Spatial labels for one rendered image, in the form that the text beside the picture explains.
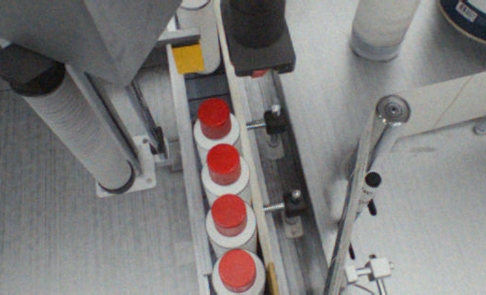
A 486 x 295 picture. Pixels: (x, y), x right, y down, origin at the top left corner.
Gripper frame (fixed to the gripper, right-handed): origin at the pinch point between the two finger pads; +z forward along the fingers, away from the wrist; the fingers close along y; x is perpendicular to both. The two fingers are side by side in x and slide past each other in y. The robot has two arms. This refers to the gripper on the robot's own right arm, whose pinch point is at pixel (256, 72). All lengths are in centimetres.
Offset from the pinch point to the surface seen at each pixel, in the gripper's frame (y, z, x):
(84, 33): -15.9, -32.1, 11.3
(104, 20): -16.0, -32.9, 10.2
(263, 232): -17.4, 9.9, 2.5
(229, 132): -9.0, -3.4, 4.7
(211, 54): 9.4, 8.6, 5.0
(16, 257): -12.2, 18.5, 36.4
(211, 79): 8.2, 13.6, 5.6
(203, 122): -9.1, -6.9, 7.2
